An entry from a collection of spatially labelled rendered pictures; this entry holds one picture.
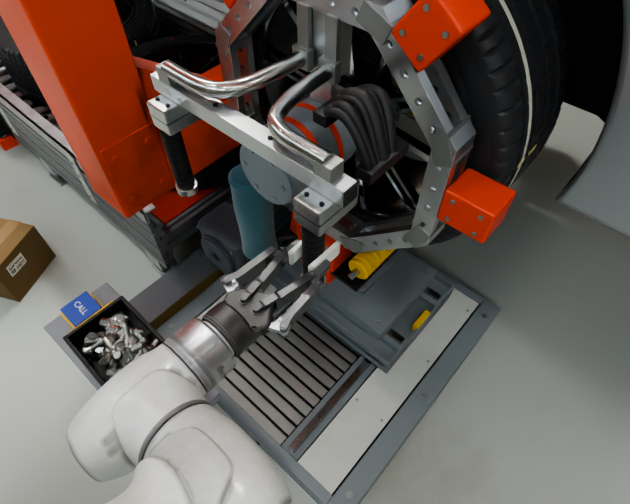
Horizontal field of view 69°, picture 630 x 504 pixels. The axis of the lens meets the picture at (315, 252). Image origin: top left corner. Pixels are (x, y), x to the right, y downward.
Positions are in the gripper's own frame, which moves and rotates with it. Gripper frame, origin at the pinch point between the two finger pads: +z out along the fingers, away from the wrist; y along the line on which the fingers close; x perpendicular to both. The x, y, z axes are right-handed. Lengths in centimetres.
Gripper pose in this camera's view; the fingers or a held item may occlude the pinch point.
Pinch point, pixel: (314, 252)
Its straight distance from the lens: 72.6
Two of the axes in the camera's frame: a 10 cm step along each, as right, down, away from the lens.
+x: 0.0, -6.1, -7.9
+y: 7.5, 5.3, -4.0
